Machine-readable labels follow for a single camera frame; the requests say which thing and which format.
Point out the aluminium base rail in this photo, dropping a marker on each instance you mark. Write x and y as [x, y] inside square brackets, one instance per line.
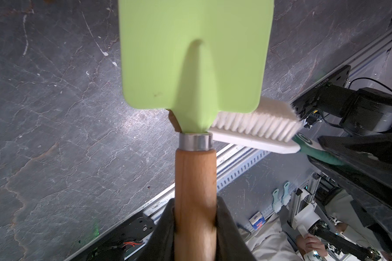
[130, 236]

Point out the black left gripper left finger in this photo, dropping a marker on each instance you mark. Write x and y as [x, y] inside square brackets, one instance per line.
[160, 246]

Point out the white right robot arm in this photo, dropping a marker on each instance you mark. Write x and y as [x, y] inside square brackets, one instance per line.
[362, 112]

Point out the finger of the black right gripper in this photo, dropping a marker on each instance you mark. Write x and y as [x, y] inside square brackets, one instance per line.
[365, 170]

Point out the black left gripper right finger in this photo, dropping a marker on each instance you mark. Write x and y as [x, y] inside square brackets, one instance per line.
[230, 245]

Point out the green trowel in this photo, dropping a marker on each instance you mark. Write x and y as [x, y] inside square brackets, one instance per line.
[195, 58]

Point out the white cleaning brush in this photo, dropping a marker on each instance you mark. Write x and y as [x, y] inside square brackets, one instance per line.
[274, 127]

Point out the person hand behind rail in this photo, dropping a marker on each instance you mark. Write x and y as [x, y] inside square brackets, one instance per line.
[310, 243]

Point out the brown soil lump on trowel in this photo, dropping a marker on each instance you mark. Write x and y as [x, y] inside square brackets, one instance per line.
[174, 121]

